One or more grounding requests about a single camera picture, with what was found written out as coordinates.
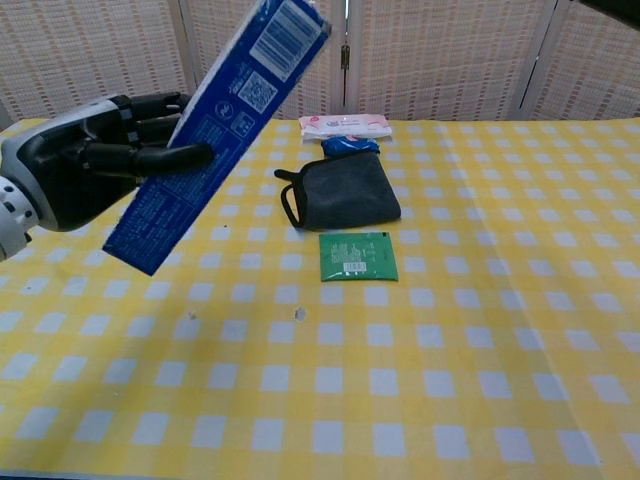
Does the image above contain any blue snack packet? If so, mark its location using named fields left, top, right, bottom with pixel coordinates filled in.
left=321, top=133, right=381, bottom=157

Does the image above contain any green sachet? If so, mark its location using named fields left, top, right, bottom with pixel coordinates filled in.
left=318, top=230, right=400, bottom=284

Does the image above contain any yellow white checked tablecloth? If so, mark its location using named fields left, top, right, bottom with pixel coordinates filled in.
left=0, top=116, right=640, bottom=480

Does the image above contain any woven folding screen panel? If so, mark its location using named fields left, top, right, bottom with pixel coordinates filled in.
left=179, top=0, right=351, bottom=121
left=514, top=0, right=640, bottom=121
left=0, top=0, right=201, bottom=121
left=344, top=0, right=556, bottom=121

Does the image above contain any blue white toothpaste box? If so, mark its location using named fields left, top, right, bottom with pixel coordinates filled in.
left=101, top=0, right=334, bottom=276

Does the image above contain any dark grey folded cloth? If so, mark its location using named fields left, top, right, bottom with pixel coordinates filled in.
left=273, top=151, right=404, bottom=232

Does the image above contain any pink white wipes pack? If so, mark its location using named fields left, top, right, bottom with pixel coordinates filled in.
left=298, top=113, right=393, bottom=146

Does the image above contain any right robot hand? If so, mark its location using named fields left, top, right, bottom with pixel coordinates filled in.
left=574, top=0, right=640, bottom=24

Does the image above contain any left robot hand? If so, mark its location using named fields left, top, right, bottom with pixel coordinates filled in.
left=0, top=92, right=216, bottom=234

